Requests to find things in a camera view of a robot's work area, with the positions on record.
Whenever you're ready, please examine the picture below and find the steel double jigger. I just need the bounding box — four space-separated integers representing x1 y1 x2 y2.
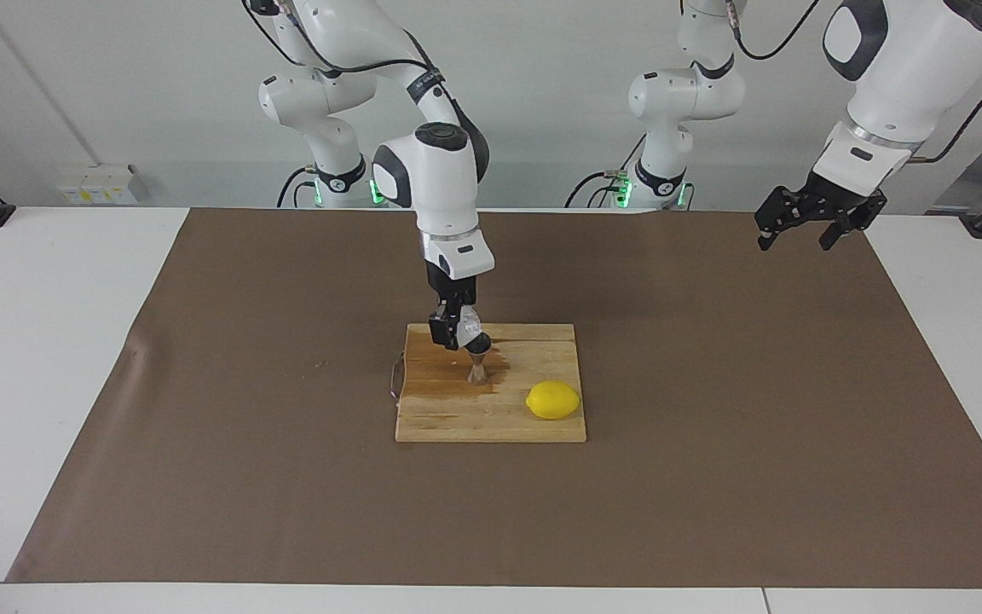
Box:
465 333 494 388

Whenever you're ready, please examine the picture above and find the white yellow socket box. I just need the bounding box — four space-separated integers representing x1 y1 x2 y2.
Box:
56 165 139 206

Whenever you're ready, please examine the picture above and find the wooden cutting board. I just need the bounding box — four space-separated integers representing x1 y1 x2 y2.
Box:
389 322 588 444

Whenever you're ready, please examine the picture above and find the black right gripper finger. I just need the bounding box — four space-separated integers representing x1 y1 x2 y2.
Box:
429 308 461 352

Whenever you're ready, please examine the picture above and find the yellow lemon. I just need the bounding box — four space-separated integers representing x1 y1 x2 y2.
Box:
525 380 583 421

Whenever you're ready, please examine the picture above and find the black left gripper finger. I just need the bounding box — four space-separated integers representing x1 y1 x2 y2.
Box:
754 188 804 252
819 191 889 252

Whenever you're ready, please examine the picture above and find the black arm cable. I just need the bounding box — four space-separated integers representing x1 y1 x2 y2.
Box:
241 0 458 112
730 0 982 165

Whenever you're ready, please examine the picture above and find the brown paper table mat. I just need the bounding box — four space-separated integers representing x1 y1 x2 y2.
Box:
5 207 982 589

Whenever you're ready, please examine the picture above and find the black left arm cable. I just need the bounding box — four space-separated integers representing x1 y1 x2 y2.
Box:
730 0 982 165

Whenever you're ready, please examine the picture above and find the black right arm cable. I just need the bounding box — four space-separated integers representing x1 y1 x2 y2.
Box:
241 0 458 112

